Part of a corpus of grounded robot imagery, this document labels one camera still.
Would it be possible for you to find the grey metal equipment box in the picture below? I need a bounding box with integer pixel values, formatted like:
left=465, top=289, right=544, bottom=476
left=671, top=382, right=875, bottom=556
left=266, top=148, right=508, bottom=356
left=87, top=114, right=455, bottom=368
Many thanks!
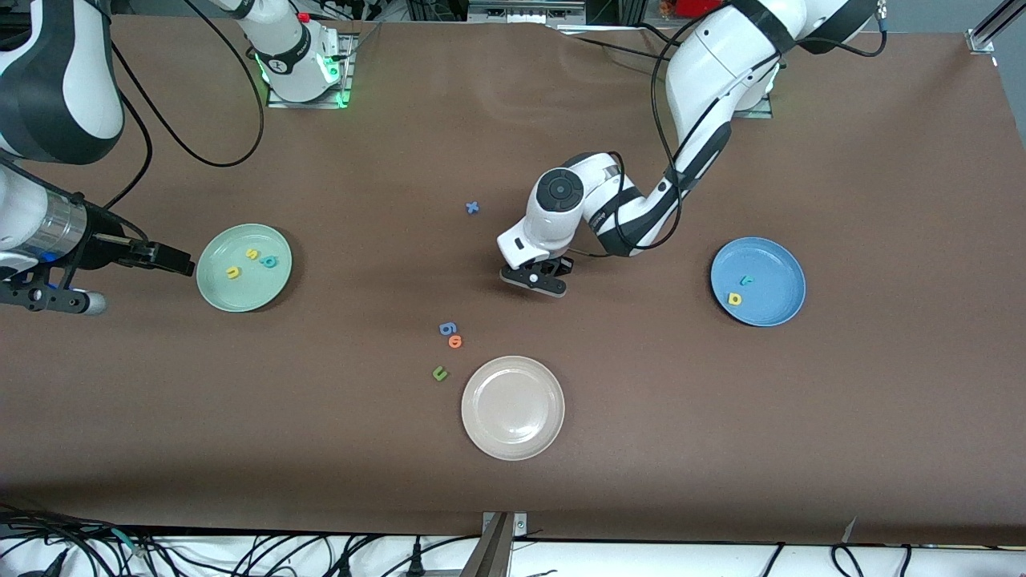
left=467, top=0, right=588, bottom=25

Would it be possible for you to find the brown table cover sheet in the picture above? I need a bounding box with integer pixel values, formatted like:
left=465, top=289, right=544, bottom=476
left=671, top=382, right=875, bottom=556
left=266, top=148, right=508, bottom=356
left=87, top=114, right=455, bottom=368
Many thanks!
left=0, top=16, right=1026, bottom=547

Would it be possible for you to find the thin black cable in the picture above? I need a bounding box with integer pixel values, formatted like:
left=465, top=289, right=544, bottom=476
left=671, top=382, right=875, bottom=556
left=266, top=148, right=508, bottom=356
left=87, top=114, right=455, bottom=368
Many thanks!
left=557, top=30, right=682, bottom=65

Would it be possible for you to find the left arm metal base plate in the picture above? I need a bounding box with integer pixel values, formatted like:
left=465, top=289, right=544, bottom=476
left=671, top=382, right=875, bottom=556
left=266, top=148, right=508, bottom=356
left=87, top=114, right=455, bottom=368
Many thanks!
left=731, top=80, right=774, bottom=119

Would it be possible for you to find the aluminium profile with bracket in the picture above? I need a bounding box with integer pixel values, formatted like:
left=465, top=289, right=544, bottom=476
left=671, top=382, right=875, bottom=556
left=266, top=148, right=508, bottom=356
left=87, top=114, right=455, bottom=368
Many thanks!
left=461, top=511, right=530, bottom=577

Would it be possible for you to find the blue plate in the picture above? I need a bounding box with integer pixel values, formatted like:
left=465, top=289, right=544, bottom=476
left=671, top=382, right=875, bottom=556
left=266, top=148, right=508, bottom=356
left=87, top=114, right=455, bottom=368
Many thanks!
left=710, top=236, right=807, bottom=328

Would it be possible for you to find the beige plate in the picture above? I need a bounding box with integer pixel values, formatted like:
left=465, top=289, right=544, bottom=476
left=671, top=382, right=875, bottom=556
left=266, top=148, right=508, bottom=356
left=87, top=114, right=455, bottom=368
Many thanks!
left=461, top=356, right=566, bottom=462

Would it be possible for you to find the aluminium frame profile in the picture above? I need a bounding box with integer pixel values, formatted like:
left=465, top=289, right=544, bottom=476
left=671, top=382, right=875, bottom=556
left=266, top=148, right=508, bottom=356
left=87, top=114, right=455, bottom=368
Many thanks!
left=967, top=0, right=1026, bottom=54

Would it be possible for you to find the green plate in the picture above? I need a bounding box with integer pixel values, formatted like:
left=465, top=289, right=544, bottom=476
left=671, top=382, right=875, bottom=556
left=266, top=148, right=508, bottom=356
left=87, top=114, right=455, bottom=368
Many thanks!
left=196, top=223, right=294, bottom=313

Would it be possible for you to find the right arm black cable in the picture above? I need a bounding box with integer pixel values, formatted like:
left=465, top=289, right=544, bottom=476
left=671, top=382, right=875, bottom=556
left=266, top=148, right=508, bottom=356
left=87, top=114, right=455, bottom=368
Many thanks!
left=104, top=0, right=267, bottom=211

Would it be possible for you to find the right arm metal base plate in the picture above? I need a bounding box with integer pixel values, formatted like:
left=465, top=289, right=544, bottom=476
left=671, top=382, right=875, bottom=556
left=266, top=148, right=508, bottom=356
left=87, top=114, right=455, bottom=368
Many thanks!
left=266, top=34, right=355, bottom=110

